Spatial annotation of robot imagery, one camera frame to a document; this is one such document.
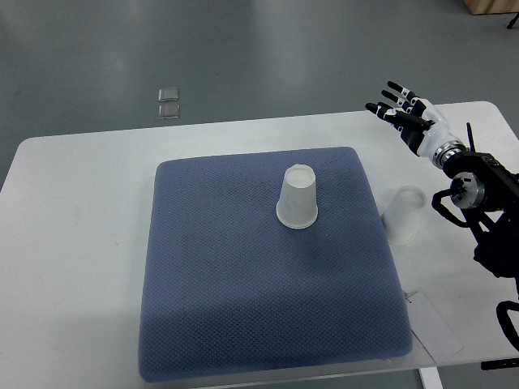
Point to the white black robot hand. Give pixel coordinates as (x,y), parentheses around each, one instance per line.
(422,127)

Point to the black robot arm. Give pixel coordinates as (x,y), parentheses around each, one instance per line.
(482,197)

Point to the white paper cup on table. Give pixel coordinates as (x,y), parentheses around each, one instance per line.
(400,217)

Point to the wooden furniture corner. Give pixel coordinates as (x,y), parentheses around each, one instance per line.
(491,7)

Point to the black tripod leg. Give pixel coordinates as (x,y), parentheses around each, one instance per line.
(513,21)

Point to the white paper cup on cushion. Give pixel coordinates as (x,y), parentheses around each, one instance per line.
(297,205)

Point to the white paper tag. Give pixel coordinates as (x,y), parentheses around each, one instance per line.
(431,330)

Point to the black table control panel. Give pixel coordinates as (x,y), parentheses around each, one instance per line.
(508,363)

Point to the white table leg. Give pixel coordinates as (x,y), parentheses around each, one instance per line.
(430,378)

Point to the blue mesh cushion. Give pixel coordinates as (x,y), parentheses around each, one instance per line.
(229,289)

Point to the upper metal floor plate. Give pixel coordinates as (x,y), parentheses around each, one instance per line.
(168,94)

